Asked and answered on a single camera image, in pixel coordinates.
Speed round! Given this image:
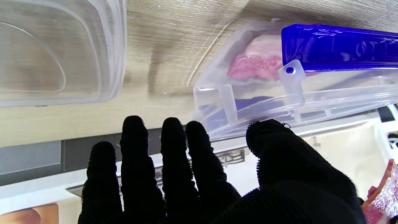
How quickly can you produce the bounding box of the raw bacon slices stack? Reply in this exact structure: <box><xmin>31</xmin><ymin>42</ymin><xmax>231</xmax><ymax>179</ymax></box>
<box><xmin>227</xmin><ymin>31</ymin><xmax>283</xmax><ymax>81</ymax></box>

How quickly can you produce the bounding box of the clear plastic container blue tape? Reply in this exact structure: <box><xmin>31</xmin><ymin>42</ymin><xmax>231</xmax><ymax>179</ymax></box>
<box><xmin>193</xmin><ymin>21</ymin><xmax>398</xmax><ymax>140</ymax></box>

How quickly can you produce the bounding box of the clear lid with blue label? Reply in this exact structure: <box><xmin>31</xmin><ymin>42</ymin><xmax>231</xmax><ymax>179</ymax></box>
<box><xmin>0</xmin><ymin>0</ymin><xmax>127</xmax><ymax>108</ymax></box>

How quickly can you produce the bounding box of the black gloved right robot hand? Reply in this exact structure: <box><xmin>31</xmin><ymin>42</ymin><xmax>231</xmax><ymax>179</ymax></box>
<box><xmin>78</xmin><ymin>116</ymin><xmax>366</xmax><ymax>224</ymax></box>

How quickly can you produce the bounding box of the raw pink bacon slice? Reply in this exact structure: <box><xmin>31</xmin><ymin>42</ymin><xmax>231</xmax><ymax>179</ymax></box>
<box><xmin>362</xmin><ymin>159</ymin><xmax>398</xmax><ymax>224</ymax></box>

